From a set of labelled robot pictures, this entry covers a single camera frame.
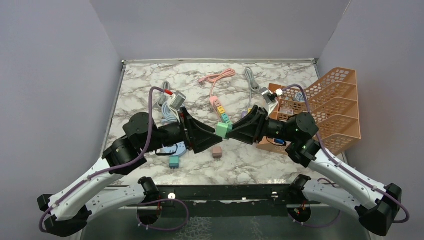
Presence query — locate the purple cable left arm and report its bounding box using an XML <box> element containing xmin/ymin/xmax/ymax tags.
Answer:
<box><xmin>39</xmin><ymin>86</ymin><xmax>175</xmax><ymax>233</ymax></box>

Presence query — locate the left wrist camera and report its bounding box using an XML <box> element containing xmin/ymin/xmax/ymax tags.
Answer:
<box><xmin>167</xmin><ymin>91</ymin><xmax>187</xmax><ymax>114</ymax></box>

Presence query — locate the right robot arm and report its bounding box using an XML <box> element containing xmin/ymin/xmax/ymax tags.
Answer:
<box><xmin>226</xmin><ymin>105</ymin><xmax>402</xmax><ymax>237</ymax></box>

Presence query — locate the teal plug adapter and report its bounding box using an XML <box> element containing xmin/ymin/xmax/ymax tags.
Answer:
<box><xmin>220</xmin><ymin>113</ymin><xmax>230</xmax><ymax>123</ymax></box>
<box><xmin>168</xmin><ymin>156</ymin><xmax>180</xmax><ymax>169</ymax></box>

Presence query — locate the blue small box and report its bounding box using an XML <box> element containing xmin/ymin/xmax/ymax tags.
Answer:
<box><xmin>273</xmin><ymin>138</ymin><xmax>287</xmax><ymax>146</ymax></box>

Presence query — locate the grey cable right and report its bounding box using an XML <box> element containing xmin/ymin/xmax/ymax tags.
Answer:
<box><xmin>243</xmin><ymin>67</ymin><xmax>263</xmax><ymax>112</ymax></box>

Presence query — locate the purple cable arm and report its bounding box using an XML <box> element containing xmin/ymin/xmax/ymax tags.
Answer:
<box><xmin>281</xmin><ymin>84</ymin><xmax>411</xmax><ymax>229</ymax></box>
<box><xmin>39</xmin><ymin>86</ymin><xmax>175</xmax><ymax>233</ymax></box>

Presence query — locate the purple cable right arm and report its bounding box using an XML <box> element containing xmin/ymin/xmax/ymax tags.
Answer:
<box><xmin>281</xmin><ymin>84</ymin><xmax>411</xmax><ymax>229</ymax></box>

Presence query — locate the brown pink plug adapter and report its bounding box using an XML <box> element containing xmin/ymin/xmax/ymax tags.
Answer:
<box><xmin>213</xmin><ymin>101</ymin><xmax>222</xmax><ymax>109</ymax></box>

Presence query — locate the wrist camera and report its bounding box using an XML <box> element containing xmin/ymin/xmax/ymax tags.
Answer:
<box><xmin>167</xmin><ymin>91</ymin><xmax>187</xmax><ymax>114</ymax></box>
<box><xmin>260</xmin><ymin>87</ymin><xmax>283</xmax><ymax>116</ymax></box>

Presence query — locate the green plug adapter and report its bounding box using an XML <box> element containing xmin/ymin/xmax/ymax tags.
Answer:
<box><xmin>215</xmin><ymin>122</ymin><xmax>233</xmax><ymax>140</ymax></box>

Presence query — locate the orange plastic file rack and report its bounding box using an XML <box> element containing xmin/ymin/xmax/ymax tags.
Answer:
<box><xmin>256</xmin><ymin>67</ymin><xmax>361</xmax><ymax>155</ymax></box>

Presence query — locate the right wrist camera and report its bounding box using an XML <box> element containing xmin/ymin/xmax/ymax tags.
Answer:
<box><xmin>260</xmin><ymin>87</ymin><xmax>283</xmax><ymax>116</ymax></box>

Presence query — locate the grey cable left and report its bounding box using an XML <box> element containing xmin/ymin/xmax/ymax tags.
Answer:
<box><xmin>155</xmin><ymin>81</ymin><xmax>171</xmax><ymax>109</ymax></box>

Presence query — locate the round blue power strip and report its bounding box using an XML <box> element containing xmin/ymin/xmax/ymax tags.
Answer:
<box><xmin>156</xmin><ymin>141</ymin><xmax>187</xmax><ymax>157</ymax></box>

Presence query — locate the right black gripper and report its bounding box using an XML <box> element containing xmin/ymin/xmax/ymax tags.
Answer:
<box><xmin>225</xmin><ymin>104</ymin><xmax>297</xmax><ymax>144</ymax></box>

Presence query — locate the pink power strip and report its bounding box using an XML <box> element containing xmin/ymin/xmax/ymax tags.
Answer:
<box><xmin>209</xmin><ymin>95</ymin><xmax>233</xmax><ymax>125</ymax></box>

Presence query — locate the round blue patterned disc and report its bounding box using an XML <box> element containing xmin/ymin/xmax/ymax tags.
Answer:
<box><xmin>293</xmin><ymin>92</ymin><xmax>305</xmax><ymax>103</ymax></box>

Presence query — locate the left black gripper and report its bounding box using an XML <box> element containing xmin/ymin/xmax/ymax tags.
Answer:
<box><xmin>143</xmin><ymin>108</ymin><xmax>224</xmax><ymax>154</ymax></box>

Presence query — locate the grey cable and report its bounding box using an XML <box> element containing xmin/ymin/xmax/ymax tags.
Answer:
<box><xmin>155</xmin><ymin>81</ymin><xmax>171</xmax><ymax>109</ymax></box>
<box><xmin>243</xmin><ymin>67</ymin><xmax>263</xmax><ymax>112</ymax></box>

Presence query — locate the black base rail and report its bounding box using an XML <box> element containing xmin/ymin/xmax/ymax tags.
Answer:
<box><xmin>136</xmin><ymin>182</ymin><xmax>308</xmax><ymax>232</ymax></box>

